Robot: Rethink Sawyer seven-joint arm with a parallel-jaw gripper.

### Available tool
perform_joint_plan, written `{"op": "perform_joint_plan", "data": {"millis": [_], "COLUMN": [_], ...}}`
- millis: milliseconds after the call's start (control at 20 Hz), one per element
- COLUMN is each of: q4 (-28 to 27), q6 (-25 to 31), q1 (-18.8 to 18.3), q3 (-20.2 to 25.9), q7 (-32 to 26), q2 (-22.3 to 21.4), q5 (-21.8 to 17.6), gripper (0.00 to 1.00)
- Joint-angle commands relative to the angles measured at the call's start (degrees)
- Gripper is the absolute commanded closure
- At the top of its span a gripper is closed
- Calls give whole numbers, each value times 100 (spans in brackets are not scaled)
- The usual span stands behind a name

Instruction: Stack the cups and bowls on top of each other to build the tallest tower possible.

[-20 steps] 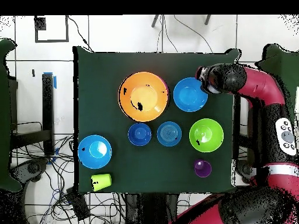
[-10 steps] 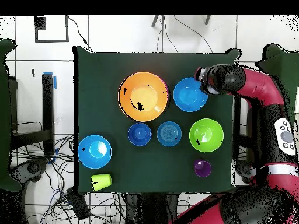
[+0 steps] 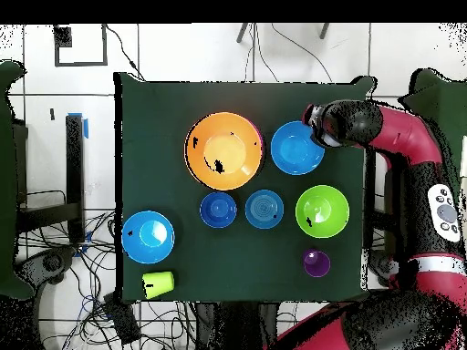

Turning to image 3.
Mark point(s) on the large blue bowl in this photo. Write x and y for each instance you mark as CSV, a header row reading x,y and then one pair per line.
x,y
293,149
147,237

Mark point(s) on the orange bowl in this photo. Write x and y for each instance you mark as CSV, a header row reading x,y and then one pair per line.
x,y
222,149

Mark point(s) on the yellow-green cup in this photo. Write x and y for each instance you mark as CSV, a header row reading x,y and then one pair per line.
x,y
158,284

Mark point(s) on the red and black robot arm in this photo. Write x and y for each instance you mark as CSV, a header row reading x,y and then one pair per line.
x,y
408,135

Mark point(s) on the lime green bowl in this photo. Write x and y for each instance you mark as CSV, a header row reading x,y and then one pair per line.
x,y
322,211

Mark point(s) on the small light blue bowl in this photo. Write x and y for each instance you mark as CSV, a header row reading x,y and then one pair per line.
x,y
264,209

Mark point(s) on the small dark blue bowl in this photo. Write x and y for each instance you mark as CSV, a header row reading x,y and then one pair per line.
x,y
218,210

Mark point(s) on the green cloth covered table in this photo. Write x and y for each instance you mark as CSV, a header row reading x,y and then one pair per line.
x,y
7,182
445,98

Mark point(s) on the dark green tablecloth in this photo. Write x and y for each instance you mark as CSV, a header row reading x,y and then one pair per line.
x,y
164,109

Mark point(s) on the purple cup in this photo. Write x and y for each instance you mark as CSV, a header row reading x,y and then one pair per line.
x,y
316,263

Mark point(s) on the grey chair base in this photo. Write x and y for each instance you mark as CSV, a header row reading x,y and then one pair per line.
x,y
377,264
51,262

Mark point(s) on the black power strip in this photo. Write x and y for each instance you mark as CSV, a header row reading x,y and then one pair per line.
x,y
122,321

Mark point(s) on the black stand post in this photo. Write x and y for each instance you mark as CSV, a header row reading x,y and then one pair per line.
x,y
370,189
74,164

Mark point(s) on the camera tripod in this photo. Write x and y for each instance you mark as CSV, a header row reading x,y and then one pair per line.
x,y
241,33

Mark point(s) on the black square floor frame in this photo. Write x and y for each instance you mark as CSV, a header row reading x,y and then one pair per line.
x,y
62,36

